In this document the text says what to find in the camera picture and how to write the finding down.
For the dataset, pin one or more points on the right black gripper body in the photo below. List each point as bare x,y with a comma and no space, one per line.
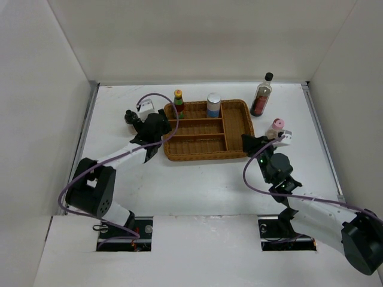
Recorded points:
264,141

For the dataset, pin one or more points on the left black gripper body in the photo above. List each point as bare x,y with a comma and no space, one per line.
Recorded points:
165,130

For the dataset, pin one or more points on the black cap pepper shaker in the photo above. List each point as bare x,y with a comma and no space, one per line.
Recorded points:
130,117

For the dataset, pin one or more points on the yellow cap sauce bottle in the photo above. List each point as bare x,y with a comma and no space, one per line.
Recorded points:
179,104

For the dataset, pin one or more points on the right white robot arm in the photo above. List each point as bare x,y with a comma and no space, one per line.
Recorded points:
354,232

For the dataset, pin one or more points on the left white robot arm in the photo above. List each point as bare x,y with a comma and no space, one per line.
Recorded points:
93,194

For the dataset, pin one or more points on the pink cap small bottle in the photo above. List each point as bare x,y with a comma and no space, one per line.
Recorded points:
275,128

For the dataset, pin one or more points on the wicker divided tray basket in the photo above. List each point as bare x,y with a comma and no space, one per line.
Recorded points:
199,137

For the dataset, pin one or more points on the tall dark vinegar bottle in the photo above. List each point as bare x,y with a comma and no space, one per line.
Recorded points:
262,95

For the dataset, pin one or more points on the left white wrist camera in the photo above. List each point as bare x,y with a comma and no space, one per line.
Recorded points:
145,108

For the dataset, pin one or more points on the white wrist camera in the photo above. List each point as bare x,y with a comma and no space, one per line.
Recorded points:
286,138
145,108

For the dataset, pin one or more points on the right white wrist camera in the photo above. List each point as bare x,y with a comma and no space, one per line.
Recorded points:
286,138

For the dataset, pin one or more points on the right aluminium table rail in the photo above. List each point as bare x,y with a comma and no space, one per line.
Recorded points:
323,143

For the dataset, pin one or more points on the aluminium table rail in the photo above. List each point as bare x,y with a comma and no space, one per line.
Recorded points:
323,143
94,87

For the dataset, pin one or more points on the left aluminium table rail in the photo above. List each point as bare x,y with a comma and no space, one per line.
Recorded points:
94,87

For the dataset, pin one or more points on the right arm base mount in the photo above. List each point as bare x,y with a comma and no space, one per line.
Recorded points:
277,234

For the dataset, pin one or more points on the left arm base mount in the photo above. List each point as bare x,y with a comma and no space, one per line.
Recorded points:
114,239

